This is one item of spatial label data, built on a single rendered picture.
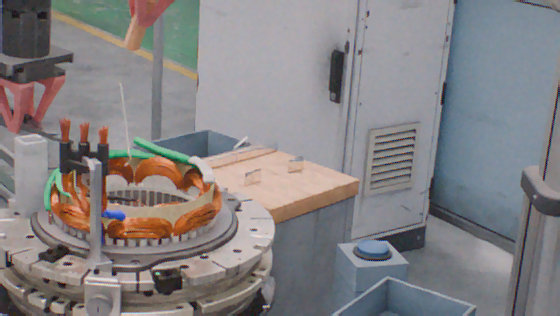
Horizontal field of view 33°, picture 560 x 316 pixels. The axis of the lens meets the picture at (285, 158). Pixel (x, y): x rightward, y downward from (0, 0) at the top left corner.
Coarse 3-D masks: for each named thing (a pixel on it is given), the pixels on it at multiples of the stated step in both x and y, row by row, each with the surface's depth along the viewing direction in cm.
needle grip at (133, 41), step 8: (152, 0) 100; (152, 8) 100; (136, 24) 100; (128, 32) 101; (136, 32) 101; (144, 32) 101; (128, 40) 101; (136, 40) 101; (128, 48) 102; (136, 48) 102
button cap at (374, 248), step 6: (366, 240) 121; (372, 240) 121; (360, 246) 120; (366, 246) 119; (372, 246) 120; (378, 246) 120; (384, 246) 120; (360, 252) 119; (366, 252) 119; (372, 252) 118; (378, 252) 118; (384, 252) 119
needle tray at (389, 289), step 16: (384, 288) 106; (400, 288) 106; (416, 288) 105; (352, 304) 100; (368, 304) 104; (384, 304) 107; (400, 304) 106; (416, 304) 105; (432, 304) 104; (448, 304) 103; (464, 304) 102
